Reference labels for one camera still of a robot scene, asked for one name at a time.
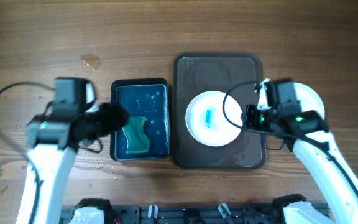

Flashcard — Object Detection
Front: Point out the green yellow sponge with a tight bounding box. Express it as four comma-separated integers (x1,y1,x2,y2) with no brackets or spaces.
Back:
123,116,150,154

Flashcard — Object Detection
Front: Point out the white plate blue soapy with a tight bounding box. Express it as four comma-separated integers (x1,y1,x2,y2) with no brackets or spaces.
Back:
294,82,325,119

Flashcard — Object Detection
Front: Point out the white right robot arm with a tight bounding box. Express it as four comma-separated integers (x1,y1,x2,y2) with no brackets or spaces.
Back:
241,105,358,223

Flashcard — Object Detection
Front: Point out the dark brown serving tray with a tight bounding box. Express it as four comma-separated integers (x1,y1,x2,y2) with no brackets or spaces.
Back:
170,52,267,170

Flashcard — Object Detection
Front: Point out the white plate blue stain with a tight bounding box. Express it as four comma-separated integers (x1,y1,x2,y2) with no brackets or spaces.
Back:
185,91,242,147

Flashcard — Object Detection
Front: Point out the black water basin tray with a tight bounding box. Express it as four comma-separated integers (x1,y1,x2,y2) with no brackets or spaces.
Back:
110,78,170,161

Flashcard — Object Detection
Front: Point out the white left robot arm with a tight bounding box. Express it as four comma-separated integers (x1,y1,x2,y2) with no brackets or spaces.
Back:
17,101,129,223

